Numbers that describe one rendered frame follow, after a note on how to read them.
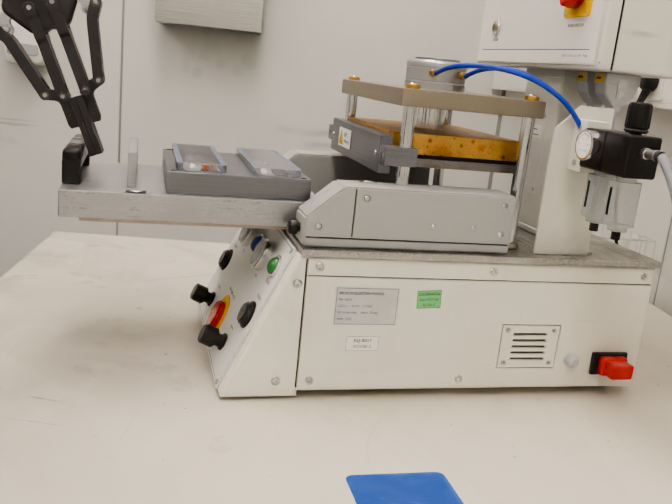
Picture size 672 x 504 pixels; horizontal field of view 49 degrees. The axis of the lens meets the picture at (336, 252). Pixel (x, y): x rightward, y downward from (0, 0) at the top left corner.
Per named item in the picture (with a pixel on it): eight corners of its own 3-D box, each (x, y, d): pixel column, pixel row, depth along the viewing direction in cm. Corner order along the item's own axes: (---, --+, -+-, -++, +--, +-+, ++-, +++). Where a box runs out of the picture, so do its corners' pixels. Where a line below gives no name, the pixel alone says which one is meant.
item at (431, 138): (453, 152, 111) (462, 88, 109) (524, 176, 90) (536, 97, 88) (343, 144, 107) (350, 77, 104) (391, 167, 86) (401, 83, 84)
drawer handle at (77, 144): (89, 164, 96) (90, 134, 95) (80, 184, 82) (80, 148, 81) (73, 163, 96) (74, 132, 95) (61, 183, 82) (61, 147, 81)
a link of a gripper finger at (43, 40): (34, 0, 81) (21, 3, 81) (68, 100, 85) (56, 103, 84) (40, 2, 85) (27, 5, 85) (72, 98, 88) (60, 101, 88)
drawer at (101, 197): (289, 199, 108) (293, 146, 106) (323, 235, 87) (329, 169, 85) (75, 188, 100) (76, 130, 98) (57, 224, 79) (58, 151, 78)
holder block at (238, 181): (280, 174, 105) (282, 156, 105) (310, 201, 87) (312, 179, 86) (162, 166, 101) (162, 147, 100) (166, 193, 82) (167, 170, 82)
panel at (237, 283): (199, 304, 113) (258, 198, 111) (217, 389, 85) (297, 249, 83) (187, 299, 112) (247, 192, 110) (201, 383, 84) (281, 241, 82)
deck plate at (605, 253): (527, 211, 125) (528, 205, 125) (661, 268, 92) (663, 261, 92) (256, 196, 113) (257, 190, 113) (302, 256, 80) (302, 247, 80)
